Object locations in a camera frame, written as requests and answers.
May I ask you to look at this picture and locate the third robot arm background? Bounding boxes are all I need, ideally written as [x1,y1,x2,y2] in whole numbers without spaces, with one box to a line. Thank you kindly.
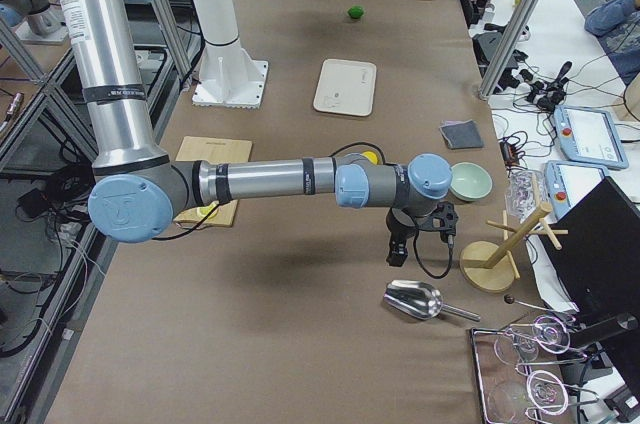
[1,0,68,45]

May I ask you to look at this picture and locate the wooden mug tree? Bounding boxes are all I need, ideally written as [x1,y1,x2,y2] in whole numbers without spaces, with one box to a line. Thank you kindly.
[460,202,569,293]

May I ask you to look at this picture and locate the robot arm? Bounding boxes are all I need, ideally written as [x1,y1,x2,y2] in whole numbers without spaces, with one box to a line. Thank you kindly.
[59,0,452,266]

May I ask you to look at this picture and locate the wire glass rack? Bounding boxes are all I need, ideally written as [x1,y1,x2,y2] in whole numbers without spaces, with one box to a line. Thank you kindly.
[467,311,631,424]

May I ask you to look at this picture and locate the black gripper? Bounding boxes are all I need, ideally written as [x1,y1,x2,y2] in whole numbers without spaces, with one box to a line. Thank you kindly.
[386,208,420,267]

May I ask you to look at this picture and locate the bamboo cutting board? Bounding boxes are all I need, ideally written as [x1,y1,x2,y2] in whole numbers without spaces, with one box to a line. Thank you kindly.
[172,136,254,229]

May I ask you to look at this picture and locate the yellow lemon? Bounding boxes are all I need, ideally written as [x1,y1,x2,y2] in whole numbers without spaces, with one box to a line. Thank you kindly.
[361,151,379,165]

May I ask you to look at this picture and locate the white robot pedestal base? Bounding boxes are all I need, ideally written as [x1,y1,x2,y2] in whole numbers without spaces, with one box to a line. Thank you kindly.
[193,0,269,109]

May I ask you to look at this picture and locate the metal scoop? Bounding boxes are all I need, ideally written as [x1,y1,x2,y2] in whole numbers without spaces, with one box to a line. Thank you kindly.
[383,280,481,322]

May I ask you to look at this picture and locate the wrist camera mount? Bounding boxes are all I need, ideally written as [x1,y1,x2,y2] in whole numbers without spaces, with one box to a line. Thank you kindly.
[419,201,458,247]

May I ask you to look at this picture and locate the upper teach pendant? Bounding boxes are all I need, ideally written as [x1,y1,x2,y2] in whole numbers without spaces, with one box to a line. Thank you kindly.
[554,105,629,170]

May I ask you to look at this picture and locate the teach pendant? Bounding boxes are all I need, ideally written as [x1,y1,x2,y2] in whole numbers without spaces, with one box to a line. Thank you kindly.
[554,105,629,170]
[544,160,610,219]

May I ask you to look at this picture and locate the grey folded cloth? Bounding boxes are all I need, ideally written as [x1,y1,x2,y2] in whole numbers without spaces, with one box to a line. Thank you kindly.
[439,120,484,150]

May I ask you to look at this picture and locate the mint green bowl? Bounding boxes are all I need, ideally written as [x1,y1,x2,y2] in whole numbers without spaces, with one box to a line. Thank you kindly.
[450,162,493,202]

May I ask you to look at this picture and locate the black monitor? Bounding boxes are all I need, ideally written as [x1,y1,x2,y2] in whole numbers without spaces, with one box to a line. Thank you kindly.
[547,177,639,321]

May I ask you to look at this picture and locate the aluminium frame post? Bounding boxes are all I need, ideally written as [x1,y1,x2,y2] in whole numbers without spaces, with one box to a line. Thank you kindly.
[478,0,538,101]

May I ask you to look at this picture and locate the lower teach pendant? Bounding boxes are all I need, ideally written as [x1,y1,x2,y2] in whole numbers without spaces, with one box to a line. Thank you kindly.
[544,160,610,219]

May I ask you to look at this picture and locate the green lime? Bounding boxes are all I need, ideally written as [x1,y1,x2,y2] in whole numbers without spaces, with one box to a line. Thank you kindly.
[347,5,365,20]

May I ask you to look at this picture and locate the white rabbit tray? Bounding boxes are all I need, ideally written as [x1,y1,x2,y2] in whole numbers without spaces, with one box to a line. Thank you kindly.
[313,58,377,117]

